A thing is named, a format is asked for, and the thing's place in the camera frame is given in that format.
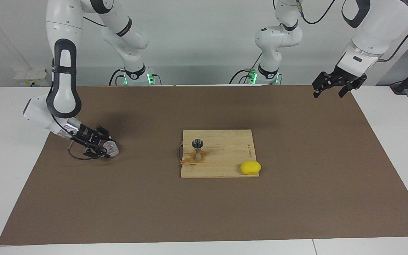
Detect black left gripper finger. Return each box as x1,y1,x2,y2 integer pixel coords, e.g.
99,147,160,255
313,73,332,98
338,81,358,98

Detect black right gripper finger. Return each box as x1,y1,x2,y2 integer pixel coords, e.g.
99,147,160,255
84,147,109,158
96,126,112,140

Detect small clear glass cup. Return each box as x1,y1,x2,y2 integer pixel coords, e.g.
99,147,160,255
102,140,119,158

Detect steel cocktail jigger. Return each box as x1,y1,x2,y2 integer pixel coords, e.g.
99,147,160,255
192,138,205,162

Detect brown table mat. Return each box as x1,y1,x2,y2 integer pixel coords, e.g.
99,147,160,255
0,85,408,245

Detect yellow lemon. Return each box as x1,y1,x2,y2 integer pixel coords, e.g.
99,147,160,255
240,161,262,176

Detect wooden cutting board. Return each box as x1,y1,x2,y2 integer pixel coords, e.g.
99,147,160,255
178,129,260,178

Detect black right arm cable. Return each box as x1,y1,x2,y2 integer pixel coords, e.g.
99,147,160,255
50,14,109,160

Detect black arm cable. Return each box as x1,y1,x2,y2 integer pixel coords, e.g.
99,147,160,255
50,14,109,160
296,0,408,62

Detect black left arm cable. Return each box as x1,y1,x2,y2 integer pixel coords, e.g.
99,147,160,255
296,0,408,62

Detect black base power cable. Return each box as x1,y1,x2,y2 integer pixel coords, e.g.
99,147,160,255
109,68,126,86
229,53,263,85

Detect white wall socket box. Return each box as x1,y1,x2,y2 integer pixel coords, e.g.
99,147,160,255
14,69,53,86

